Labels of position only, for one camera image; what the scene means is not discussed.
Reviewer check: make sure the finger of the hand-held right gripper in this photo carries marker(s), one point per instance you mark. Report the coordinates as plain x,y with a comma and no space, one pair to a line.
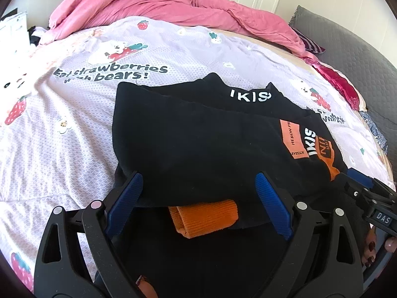
353,189
361,175

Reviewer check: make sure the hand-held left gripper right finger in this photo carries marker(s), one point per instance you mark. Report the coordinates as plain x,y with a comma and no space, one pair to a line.
273,205

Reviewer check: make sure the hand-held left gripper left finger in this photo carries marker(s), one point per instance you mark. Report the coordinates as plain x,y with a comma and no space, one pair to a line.
127,201

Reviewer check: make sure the black sweater with orange cuffs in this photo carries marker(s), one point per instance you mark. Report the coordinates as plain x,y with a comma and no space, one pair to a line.
186,146

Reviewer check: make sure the dark clothes pile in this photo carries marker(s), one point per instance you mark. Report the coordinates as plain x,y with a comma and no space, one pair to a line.
35,35

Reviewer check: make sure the person's right hand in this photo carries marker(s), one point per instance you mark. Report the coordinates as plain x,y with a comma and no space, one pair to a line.
370,248

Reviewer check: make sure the blue floral cloth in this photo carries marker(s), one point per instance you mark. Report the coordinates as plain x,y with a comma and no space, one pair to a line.
375,130

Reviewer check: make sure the red cloth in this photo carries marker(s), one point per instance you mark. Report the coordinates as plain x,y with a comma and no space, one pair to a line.
336,82

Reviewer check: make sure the strawberry printed blanket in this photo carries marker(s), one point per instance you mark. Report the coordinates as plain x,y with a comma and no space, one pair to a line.
62,99

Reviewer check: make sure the striped pillow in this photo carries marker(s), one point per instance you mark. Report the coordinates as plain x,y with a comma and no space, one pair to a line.
310,42

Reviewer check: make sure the pink duvet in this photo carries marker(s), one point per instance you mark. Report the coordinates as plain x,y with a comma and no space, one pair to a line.
139,0

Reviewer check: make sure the white drawer cabinet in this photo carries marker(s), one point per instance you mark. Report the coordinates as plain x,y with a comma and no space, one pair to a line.
14,23

